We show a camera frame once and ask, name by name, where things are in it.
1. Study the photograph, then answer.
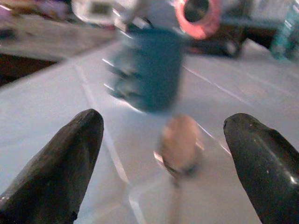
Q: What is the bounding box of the white appliance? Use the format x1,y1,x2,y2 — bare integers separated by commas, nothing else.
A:
71,0,121,27

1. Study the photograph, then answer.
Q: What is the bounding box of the beige oval object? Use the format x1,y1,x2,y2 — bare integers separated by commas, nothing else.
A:
154,114,205,179

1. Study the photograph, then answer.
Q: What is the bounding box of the teal object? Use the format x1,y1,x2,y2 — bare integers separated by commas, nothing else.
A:
270,3,299,60

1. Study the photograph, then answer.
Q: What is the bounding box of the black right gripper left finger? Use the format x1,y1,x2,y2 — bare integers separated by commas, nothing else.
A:
0,108,105,224

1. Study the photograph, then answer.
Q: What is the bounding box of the wooden table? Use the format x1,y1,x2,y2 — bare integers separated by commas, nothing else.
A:
0,13,116,63

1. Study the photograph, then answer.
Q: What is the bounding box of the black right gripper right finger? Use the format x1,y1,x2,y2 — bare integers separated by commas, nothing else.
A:
223,113,299,224

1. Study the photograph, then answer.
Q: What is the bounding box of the dark low furniture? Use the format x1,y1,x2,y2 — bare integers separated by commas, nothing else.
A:
186,16,281,58

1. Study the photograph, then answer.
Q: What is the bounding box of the blue blurred container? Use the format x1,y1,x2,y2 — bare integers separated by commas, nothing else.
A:
106,27,186,115

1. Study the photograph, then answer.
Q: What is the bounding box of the pink ring with dark hole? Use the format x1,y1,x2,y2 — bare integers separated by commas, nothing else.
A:
174,0,222,40

